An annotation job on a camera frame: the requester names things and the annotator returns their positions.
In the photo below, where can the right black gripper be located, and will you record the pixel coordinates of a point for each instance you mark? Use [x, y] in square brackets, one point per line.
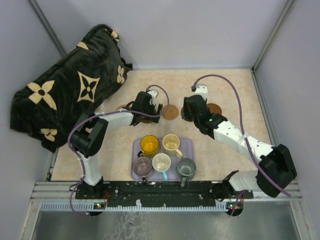
[186, 114]

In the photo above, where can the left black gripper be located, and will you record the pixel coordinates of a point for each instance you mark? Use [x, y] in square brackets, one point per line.
[158, 108]

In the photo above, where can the dark brown coaster top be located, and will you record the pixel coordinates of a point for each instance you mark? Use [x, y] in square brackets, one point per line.
[182, 113]

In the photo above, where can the dark brown coaster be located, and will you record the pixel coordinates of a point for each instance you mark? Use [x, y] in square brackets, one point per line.
[214, 108]
[182, 113]
[146, 121]

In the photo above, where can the light cork coaster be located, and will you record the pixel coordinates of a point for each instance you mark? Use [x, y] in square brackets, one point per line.
[170, 112]
[123, 107]

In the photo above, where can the cream yellow mug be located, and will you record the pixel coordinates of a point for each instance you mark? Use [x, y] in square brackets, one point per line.
[171, 144]

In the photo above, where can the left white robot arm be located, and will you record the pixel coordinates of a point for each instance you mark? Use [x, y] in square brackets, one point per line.
[88, 134]

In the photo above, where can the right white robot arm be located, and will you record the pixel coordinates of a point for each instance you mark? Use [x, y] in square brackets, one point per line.
[275, 169]

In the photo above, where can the lavender plastic tray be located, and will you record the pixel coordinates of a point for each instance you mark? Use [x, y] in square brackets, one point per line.
[187, 149]

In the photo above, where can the yellow translucent mug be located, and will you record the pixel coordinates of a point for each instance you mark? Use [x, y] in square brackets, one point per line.
[150, 146]

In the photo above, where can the grey green mug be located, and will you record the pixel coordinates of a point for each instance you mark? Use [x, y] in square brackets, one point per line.
[186, 170]

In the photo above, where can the purple mug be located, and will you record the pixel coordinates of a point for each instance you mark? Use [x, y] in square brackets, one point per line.
[142, 168]

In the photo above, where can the black floral plush blanket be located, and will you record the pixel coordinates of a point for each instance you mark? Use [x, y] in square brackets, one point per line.
[48, 108]

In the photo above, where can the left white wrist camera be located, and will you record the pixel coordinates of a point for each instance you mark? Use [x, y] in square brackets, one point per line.
[154, 94]

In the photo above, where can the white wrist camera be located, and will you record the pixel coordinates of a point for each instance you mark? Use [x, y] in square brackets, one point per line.
[200, 89]
[154, 94]

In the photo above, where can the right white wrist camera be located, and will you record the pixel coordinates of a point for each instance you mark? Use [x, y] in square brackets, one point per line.
[200, 89]

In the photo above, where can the white mug blue handle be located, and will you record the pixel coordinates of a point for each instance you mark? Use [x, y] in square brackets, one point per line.
[161, 162]

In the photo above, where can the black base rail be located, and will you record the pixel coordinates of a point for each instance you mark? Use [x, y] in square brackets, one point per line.
[158, 193]

